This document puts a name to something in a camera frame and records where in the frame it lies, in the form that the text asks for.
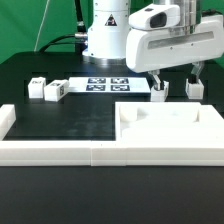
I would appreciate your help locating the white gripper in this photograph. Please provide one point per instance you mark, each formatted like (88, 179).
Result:
(165, 35)

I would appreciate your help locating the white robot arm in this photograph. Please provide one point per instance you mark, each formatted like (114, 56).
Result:
(108, 34)

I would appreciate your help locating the white marker base sheet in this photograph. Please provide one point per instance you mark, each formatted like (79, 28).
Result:
(108, 85)

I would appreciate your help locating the white U-shaped fence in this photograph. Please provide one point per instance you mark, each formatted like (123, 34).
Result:
(105, 153)

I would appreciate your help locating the green backdrop curtain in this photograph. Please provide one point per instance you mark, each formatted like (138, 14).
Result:
(27, 25)

